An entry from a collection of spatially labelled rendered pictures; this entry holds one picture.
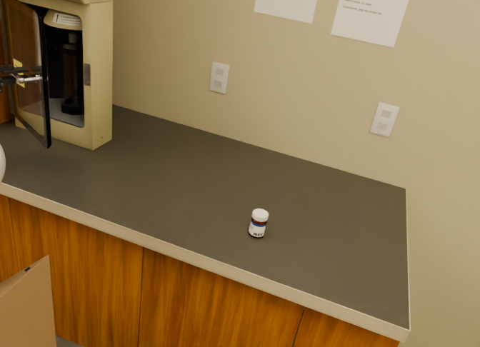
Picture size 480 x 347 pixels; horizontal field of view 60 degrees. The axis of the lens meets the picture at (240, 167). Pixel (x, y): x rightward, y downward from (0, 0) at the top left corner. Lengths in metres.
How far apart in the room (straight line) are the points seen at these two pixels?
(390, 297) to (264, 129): 0.83
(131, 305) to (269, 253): 0.48
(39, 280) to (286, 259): 0.61
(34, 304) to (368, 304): 0.70
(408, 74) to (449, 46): 0.14
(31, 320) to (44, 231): 0.66
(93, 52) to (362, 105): 0.91
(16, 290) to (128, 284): 0.65
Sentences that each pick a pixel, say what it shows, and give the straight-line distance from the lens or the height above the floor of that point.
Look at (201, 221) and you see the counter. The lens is 1.16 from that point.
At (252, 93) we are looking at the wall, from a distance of 1.62.
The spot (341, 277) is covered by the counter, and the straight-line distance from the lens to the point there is 1.10.
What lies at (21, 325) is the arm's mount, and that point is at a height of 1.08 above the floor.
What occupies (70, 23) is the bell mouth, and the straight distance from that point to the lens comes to 1.44.
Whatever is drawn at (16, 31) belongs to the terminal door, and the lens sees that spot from 1.44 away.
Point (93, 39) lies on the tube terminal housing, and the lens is 1.37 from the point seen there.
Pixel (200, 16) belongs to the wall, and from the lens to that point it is 1.64.
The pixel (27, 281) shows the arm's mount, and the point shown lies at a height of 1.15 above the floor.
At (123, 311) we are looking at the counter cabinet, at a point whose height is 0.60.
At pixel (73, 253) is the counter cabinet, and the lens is 1.35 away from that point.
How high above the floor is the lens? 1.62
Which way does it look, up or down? 28 degrees down
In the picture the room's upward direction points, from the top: 10 degrees clockwise
